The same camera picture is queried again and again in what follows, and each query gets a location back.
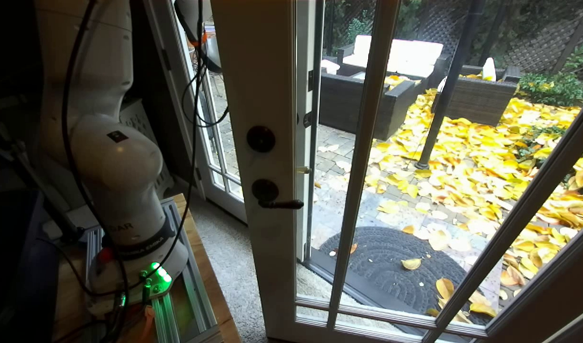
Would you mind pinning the yellow fallen leaf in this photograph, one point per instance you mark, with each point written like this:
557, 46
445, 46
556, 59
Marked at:
445, 288
483, 305
411, 263

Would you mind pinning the white glass door with deadbolt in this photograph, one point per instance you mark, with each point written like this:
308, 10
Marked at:
274, 254

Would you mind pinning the dark lattice fence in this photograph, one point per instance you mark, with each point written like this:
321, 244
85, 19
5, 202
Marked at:
533, 31

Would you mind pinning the small white garden object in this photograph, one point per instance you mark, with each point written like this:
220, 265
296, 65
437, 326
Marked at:
489, 69

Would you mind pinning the white sofa cushion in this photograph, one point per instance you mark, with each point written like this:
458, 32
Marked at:
413, 57

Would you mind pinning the round door deadbolt lock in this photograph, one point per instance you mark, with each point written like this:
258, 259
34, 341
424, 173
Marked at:
262, 137

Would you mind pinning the dark metal patio pole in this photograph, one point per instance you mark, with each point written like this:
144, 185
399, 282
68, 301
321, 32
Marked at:
449, 82

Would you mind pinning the wooden robot platform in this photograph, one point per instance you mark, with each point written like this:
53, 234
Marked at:
220, 313

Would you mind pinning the aluminium mounting frame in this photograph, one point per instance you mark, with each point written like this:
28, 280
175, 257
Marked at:
194, 286

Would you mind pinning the green garden bush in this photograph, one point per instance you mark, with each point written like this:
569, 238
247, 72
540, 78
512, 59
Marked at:
559, 86

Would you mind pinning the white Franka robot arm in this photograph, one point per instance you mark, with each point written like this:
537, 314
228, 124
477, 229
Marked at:
121, 177

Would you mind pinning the dark round door mat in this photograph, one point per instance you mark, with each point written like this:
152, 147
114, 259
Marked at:
388, 259

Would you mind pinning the dark wicker planter box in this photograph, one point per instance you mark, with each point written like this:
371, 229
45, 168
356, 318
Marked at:
479, 101

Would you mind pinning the dark wicker outdoor sofa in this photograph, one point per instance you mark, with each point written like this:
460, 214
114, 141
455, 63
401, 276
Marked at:
350, 101

